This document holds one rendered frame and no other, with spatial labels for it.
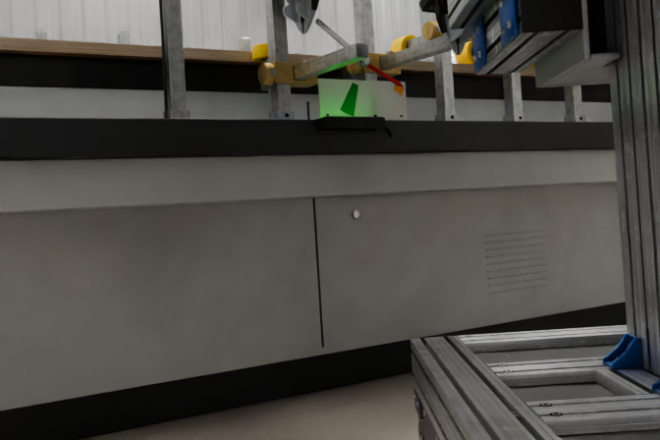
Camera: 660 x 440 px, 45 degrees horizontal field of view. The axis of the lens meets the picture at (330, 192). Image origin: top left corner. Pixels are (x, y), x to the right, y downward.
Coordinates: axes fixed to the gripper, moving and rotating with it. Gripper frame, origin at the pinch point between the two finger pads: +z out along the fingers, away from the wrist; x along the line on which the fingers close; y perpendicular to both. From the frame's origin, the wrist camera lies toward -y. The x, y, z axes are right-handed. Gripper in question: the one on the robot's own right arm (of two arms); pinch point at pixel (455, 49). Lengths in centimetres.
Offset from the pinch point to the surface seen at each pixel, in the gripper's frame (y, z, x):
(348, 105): -26.8, 8.4, -11.9
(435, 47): -4.9, -1.6, -1.5
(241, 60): -46, -6, -31
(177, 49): -27, -3, -55
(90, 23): -733, -198, 125
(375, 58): -26.6, -3.6, -2.8
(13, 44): -46, -7, -85
